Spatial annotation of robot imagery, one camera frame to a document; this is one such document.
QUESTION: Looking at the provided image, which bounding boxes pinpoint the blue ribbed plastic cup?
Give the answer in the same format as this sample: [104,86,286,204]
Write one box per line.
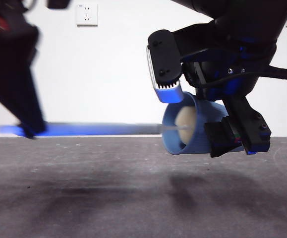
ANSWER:
[161,91,244,157]

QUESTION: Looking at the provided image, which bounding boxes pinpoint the grey-handled sponge cup brush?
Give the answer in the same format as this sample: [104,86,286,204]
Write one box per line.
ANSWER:
[0,106,197,147]

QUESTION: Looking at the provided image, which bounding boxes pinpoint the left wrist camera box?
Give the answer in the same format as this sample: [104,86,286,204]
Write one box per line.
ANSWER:
[47,0,70,10]

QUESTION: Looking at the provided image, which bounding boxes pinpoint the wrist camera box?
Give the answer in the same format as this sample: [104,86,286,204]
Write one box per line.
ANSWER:
[146,29,184,104]
[47,0,70,10]

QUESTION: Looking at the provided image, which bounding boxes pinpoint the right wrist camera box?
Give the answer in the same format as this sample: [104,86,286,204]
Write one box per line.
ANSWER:
[146,29,184,104]

